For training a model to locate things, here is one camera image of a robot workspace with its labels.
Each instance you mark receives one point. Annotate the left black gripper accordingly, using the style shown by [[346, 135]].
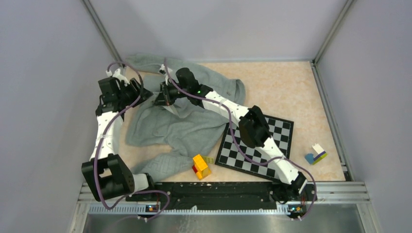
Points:
[[136, 84]]

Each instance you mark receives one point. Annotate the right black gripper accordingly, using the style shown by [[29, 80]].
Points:
[[163, 97]]

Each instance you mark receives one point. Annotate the grey zip jacket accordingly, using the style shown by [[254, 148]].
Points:
[[168, 142]]

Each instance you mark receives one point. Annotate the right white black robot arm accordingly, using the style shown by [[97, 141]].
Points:
[[256, 145]]

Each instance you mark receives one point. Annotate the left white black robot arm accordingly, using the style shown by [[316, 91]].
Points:
[[106, 173]]

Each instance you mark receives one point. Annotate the yellow red toy block stack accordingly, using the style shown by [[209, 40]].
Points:
[[201, 166]]

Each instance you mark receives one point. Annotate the black white checkerboard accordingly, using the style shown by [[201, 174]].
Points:
[[228, 155]]

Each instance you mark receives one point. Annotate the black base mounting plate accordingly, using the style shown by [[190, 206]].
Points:
[[224, 195]]

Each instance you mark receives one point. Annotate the blue white green toy blocks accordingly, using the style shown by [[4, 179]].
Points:
[[317, 155]]

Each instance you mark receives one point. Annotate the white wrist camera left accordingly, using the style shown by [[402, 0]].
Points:
[[117, 74]]

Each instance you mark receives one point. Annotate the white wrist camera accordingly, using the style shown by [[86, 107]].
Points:
[[117, 74], [164, 70]]

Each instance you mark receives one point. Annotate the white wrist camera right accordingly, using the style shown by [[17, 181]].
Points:
[[164, 70]]

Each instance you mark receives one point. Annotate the aluminium front frame rail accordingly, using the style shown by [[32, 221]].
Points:
[[341, 207]]

